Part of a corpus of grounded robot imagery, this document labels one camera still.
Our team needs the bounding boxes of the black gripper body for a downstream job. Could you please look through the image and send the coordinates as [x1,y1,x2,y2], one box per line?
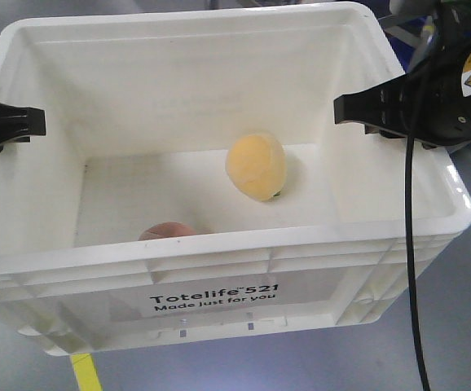
[398,1,471,150]

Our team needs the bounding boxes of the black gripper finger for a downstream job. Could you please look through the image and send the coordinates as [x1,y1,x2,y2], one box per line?
[333,75,413,138]
[0,103,46,152]

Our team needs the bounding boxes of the yellow plush mango toy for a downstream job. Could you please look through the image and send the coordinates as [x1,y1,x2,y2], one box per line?
[225,133,287,202]

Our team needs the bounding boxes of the white plastic tote crate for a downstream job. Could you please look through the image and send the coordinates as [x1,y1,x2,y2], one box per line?
[0,0,471,358]

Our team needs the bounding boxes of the pink plush peach toy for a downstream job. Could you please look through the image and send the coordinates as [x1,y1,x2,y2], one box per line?
[139,222,196,241]

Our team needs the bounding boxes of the yellow floor tape line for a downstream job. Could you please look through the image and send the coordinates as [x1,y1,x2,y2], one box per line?
[70,354,103,391]

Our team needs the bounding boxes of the black cable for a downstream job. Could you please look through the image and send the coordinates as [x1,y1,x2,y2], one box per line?
[405,60,432,391]

